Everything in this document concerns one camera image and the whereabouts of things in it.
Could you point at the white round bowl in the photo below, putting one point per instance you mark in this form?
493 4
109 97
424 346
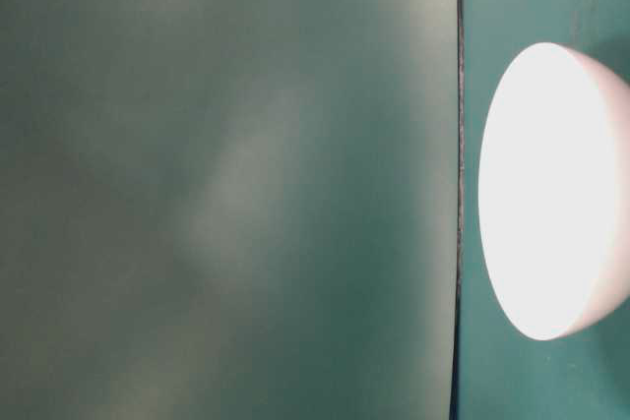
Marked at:
553 191

